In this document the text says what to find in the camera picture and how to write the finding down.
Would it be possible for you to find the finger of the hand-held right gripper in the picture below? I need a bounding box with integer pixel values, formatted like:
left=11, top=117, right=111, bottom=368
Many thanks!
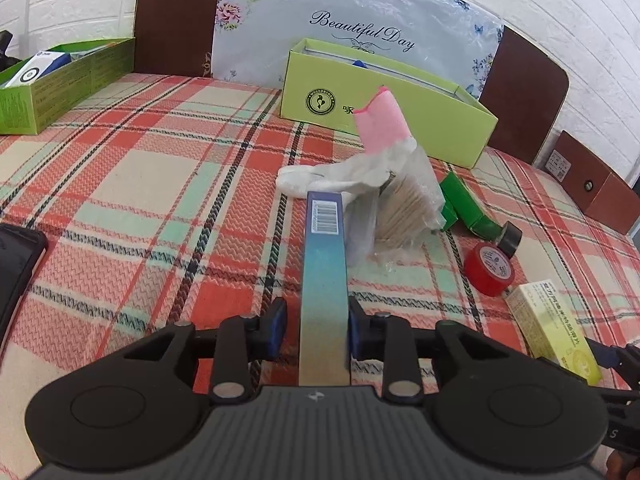
left=587, top=341, right=640, bottom=376

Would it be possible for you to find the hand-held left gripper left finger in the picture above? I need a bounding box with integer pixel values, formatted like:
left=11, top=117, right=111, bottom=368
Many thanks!
left=122, top=298, right=290, bottom=405

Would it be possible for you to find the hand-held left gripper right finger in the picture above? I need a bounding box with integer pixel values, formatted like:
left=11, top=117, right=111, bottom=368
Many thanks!
left=348, top=297, right=506, bottom=403

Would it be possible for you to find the long blue gold gradient box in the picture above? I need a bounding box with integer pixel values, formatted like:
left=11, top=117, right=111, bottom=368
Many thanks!
left=299, top=191, right=351, bottom=389

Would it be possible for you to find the yellow green medicine box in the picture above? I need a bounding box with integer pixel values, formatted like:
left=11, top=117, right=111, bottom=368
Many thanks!
left=505, top=282, right=603, bottom=387

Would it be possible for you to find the light green cardboard box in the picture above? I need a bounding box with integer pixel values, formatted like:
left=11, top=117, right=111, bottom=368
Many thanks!
left=279, top=37, right=499, bottom=170

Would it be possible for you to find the bag of toothpicks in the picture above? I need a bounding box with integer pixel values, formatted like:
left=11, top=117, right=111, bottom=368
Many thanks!
left=345, top=147, right=446, bottom=267

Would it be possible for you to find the red tape roll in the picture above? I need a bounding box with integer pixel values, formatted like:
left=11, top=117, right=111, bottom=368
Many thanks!
left=462, top=241, right=516, bottom=297

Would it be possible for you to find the black tape roll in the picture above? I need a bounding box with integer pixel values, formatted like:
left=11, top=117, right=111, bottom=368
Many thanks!
left=497, top=222, right=523, bottom=259

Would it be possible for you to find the dark green small box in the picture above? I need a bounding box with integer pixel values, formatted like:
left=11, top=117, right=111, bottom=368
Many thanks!
left=439, top=170, right=503, bottom=241

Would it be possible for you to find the white glove with pink cuff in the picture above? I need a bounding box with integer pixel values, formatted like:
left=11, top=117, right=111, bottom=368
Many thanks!
left=277, top=85, right=418, bottom=202

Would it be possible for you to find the plaid blanket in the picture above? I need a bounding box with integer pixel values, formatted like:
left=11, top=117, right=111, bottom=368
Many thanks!
left=0, top=72, right=640, bottom=461

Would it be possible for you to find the brown cardboard box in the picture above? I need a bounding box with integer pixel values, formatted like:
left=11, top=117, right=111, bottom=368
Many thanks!
left=532, top=130, right=640, bottom=236

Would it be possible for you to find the black smartphone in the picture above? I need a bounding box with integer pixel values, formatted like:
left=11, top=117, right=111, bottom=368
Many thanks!
left=0, top=226, right=49, bottom=346

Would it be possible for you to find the floral printed panel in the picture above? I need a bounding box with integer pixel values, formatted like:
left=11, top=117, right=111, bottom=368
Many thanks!
left=212, top=0, right=503, bottom=107

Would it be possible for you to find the green tray box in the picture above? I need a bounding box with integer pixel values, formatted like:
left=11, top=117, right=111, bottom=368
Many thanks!
left=0, top=36, right=137, bottom=135

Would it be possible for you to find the brown wooden headboard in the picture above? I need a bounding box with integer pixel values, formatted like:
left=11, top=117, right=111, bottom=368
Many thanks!
left=134, top=0, right=571, bottom=166

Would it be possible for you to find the white blue product box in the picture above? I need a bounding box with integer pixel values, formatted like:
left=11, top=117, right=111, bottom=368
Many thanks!
left=0, top=51, right=71, bottom=90

